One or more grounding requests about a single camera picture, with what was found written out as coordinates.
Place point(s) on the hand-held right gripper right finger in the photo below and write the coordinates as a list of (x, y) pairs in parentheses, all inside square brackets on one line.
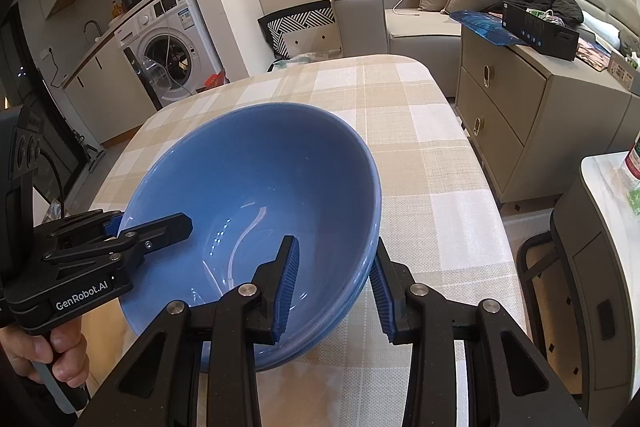
[(382, 302)]

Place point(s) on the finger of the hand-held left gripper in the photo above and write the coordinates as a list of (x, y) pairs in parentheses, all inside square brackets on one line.
[(160, 232), (85, 229)]

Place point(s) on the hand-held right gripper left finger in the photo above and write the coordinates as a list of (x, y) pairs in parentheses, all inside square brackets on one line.
[(286, 292)]

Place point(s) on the blue bowl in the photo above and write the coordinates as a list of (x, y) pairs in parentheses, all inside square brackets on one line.
[(320, 343), (260, 167)]

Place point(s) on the person's left hand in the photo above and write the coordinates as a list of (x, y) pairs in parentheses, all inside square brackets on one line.
[(67, 357)]

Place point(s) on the white kitchen counter cabinets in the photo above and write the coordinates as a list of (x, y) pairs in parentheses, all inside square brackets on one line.
[(107, 97)]

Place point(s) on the beige checked tablecloth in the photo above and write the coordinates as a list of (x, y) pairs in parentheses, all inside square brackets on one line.
[(425, 157)]

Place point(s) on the open red box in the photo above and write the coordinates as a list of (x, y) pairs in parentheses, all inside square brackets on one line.
[(214, 81)]

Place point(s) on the black framed glass door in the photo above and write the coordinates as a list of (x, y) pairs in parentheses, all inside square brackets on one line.
[(30, 72)]

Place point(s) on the white washing machine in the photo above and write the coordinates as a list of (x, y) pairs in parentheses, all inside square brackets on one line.
[(195, 37)]

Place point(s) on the curved kitchen faucet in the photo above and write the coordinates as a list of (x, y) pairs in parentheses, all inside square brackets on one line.
[(96, 29)]

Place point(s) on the dark chair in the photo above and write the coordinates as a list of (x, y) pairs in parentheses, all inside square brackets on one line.
[(580, 257)]

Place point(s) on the beige bedside cabinet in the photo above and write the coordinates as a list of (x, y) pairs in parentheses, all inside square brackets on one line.
[(525, 107)]

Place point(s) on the black white patterned chair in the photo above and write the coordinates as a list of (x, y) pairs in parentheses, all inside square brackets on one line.
[(300, 24)]

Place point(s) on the white side table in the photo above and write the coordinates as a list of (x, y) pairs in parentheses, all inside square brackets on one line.
[(607, 187)]

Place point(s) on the grey sofa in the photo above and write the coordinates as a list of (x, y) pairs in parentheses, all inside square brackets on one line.
[(360, 17)]

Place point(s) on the plastic water bottle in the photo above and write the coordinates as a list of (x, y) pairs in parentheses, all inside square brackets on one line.
[(632, 159)]

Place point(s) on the blue plastic tray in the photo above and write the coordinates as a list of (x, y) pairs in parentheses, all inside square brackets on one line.
[(480, 27)]

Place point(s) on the long black box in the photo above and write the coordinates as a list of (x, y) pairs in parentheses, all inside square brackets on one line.
[(540, 32)]

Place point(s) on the colourful magazine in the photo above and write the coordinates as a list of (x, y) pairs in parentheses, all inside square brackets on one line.
[(592, 54)]

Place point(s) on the small cardboard box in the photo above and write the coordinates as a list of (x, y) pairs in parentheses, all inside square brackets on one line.
[(625, 72)]

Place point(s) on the black clothes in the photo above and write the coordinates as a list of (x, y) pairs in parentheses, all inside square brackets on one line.
[(560, 2)]

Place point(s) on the white wall socket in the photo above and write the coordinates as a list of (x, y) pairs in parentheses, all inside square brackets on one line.
[(43, 52)]

